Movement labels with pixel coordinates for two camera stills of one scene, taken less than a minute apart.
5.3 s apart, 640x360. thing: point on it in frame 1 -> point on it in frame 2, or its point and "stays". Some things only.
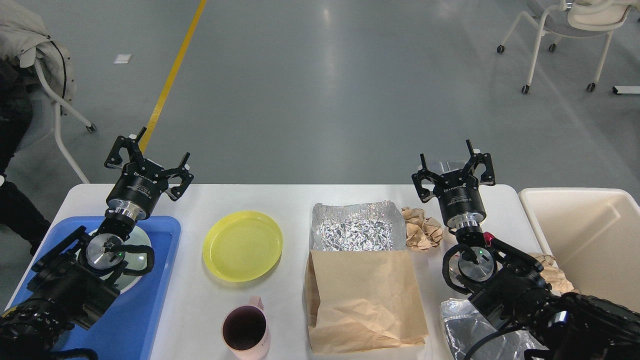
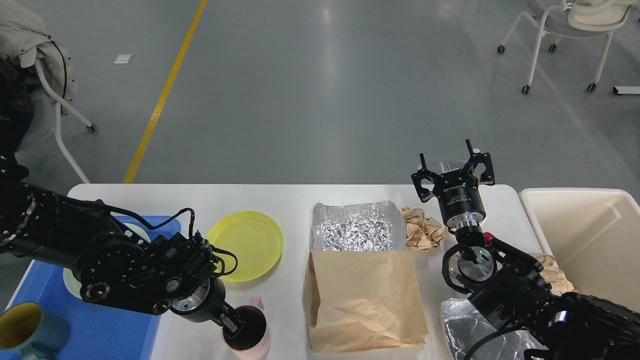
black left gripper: [137, 190] -> [205, 303]
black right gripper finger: [423, 174] stays
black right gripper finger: [488, 177] stays
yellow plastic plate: [242, 246] stays
